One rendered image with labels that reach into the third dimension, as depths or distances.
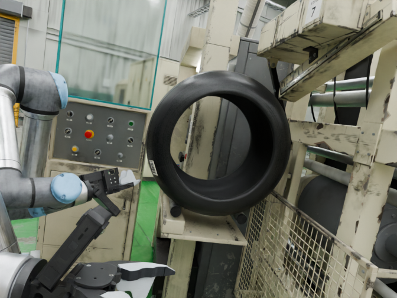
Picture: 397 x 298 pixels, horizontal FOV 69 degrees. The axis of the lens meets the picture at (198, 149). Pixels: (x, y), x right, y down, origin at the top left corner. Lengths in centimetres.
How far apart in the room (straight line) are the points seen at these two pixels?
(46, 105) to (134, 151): 84
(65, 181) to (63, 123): 107
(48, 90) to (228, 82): 61
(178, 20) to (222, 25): 998
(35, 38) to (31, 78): 935
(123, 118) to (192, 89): 77
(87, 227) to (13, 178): 43
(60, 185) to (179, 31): 1084
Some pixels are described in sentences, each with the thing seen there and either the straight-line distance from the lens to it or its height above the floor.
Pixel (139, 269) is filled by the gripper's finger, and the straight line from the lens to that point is 48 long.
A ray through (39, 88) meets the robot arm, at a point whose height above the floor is 130.
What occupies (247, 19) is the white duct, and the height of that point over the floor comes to 197.
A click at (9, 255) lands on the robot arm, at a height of 108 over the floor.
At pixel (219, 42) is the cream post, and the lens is 154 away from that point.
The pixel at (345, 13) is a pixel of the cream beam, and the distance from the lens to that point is 107.
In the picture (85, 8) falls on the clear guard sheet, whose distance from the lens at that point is 185.
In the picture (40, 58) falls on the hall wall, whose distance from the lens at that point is 1032.
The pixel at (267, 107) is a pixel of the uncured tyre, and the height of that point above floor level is 137.
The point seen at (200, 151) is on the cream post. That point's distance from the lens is 151.
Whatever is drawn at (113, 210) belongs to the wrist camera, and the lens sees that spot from 101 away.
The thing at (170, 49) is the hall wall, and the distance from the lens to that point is 1122.
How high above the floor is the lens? 131
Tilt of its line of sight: 7 degrees down
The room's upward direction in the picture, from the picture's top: 10 degrees clockwise
